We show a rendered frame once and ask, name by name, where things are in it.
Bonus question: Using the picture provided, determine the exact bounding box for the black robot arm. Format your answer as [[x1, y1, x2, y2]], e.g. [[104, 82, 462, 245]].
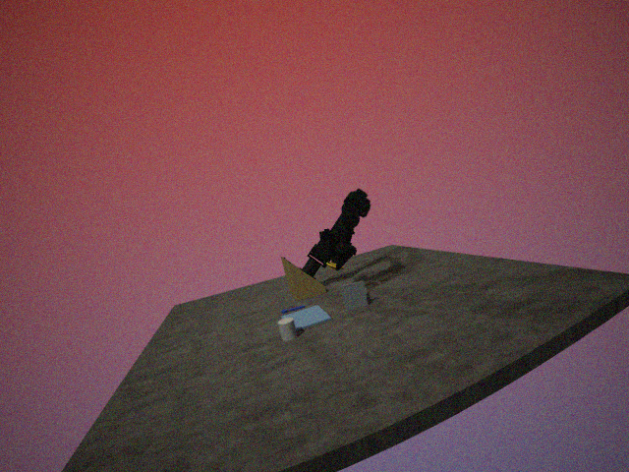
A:
[[300, 188, 371, 279]]

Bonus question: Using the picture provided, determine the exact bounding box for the cream cylinder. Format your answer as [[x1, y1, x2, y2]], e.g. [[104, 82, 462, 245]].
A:
[[278, 318, 297, 341]]

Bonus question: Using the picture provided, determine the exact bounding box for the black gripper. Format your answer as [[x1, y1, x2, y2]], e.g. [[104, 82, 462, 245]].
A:
[[327, 224, 357, 271]]

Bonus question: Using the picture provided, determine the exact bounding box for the light blue flat mat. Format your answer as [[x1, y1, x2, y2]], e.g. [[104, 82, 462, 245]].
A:
[[282, 305, 332, 331]]

